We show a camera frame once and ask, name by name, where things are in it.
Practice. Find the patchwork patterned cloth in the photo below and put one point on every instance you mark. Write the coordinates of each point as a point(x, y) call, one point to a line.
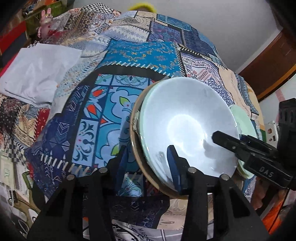
point(89, 119)

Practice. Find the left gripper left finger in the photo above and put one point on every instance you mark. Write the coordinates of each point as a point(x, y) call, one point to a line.
point(90, 196)

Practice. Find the green gift bag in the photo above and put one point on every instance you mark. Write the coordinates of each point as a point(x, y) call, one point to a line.
point(32, 9)

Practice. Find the yellow foam tube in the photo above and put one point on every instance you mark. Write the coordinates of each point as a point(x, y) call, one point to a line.
point(143, 6)

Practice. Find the red box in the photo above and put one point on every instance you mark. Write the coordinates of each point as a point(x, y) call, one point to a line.
point(9, 38)

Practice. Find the pink bowl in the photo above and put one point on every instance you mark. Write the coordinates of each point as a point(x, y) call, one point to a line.
point(139, 153)

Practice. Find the white paper sheet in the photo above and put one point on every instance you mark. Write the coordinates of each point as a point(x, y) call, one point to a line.
point(35, 73)

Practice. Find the person's right hand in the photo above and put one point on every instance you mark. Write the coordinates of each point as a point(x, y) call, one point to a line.
point(259, 193)

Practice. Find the pink toy rabbit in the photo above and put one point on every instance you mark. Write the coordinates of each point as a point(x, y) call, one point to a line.
point(45, 23)

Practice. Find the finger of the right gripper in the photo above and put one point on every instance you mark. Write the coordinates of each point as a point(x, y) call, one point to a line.
point(254, 140)
point(235, 144)

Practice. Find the mint green bowl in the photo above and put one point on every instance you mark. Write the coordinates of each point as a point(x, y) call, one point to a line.
point(141, 129)

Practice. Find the brown wooden door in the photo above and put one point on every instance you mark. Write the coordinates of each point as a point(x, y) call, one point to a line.
point(273, 66)

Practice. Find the white patterned bowl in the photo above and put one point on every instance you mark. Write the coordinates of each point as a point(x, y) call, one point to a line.
point(185, 112)

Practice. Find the white suitcase with stickers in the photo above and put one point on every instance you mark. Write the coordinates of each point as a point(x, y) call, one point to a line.
point(272, 135)

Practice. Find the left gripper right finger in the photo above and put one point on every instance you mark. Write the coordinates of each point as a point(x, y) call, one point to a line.
point(234, 217)

